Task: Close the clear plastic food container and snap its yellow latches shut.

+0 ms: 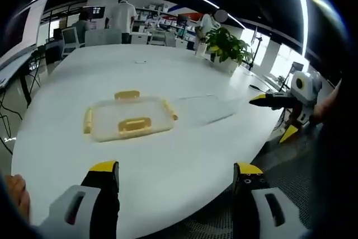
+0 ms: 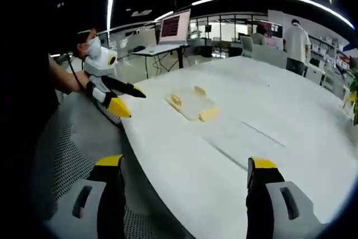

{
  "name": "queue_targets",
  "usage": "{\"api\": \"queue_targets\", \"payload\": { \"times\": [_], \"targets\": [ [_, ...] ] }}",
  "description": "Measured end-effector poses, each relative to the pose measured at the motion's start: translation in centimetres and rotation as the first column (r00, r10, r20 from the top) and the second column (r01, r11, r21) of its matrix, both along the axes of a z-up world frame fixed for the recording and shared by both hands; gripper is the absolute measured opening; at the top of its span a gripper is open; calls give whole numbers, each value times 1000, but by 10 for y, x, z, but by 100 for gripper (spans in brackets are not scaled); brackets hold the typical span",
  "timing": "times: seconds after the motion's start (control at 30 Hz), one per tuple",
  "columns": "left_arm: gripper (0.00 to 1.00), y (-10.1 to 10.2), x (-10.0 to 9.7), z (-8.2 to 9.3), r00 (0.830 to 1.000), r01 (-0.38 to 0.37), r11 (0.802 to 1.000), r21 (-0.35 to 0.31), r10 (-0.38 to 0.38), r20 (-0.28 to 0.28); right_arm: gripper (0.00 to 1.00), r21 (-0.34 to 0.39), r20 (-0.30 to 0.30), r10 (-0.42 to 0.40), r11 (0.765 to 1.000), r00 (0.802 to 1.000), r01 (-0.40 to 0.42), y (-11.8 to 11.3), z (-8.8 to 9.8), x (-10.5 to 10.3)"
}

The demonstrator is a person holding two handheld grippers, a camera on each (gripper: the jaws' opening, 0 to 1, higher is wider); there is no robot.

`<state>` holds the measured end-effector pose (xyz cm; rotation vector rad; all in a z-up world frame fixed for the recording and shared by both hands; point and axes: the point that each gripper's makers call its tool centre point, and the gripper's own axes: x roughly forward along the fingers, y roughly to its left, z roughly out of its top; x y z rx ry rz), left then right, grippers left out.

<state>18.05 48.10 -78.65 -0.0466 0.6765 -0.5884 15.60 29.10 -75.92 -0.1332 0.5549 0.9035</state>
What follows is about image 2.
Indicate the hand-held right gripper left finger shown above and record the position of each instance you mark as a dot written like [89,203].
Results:
[92,211]

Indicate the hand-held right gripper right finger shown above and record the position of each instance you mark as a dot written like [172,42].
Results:
[274,211]

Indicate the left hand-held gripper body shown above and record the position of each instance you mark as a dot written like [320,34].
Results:
[98,62]

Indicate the yellow plastic buckle part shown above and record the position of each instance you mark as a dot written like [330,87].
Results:
[176,100]
[208,113]

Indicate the white folding table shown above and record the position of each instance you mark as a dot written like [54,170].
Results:
[160,53]

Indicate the long ceiling light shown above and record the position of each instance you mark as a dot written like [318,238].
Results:
[163,16]
[305,2]
[205,0]
[110,8]

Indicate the grey mesh office chair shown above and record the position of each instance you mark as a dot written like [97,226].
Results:
[64,144]

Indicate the open laptop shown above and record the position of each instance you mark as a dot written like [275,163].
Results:
[174,27]

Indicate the small yellow plastic piece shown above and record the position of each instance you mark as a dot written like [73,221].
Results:
[200,90]

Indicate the green potted plant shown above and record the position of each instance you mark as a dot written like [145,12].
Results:
[354,88]

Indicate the white chair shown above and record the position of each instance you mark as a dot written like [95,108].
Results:
[265,53]

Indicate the white storage shelf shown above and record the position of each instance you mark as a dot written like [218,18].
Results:
[330,62]

